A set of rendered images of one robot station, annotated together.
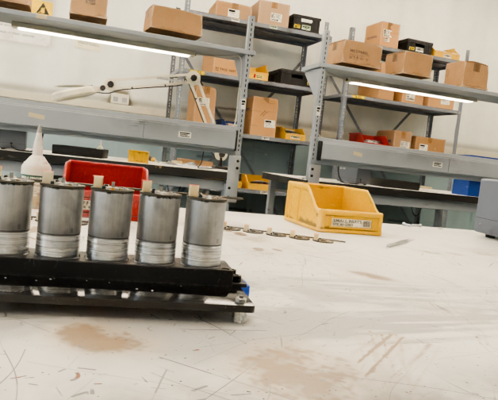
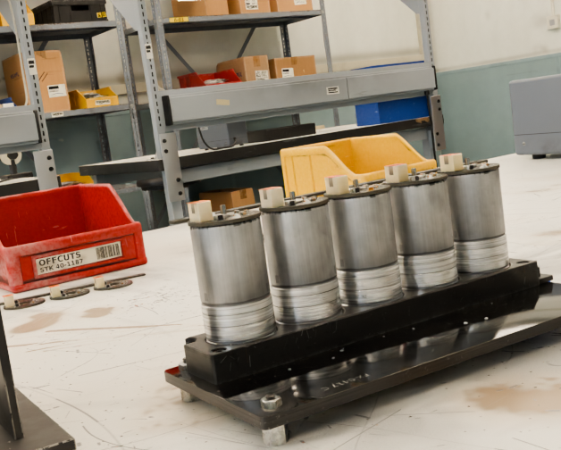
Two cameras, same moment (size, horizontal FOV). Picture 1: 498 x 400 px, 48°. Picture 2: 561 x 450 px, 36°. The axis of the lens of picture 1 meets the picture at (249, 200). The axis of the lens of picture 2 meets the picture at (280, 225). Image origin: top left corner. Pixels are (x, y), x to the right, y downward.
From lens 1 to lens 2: 0.20 m
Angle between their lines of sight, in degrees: 17
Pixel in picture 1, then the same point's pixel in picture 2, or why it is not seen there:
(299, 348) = not seen: outside the picture
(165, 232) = (448, 233)
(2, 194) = (239, 242)
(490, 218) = (538, 131)
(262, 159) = (57, 149)
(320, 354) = not seen: outside the picture
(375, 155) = (247, 97)
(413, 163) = (301, 97)
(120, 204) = (388, 208)
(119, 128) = not seen: outside the picture
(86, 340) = (539, 403)
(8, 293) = (360, 381)
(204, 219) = (488, 198)
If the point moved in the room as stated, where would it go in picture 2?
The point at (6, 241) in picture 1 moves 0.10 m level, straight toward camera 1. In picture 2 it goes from (261, 314) to (521, 350)
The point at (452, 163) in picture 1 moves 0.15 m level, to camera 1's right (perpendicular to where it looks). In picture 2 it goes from (351, 84) to (386, 79)
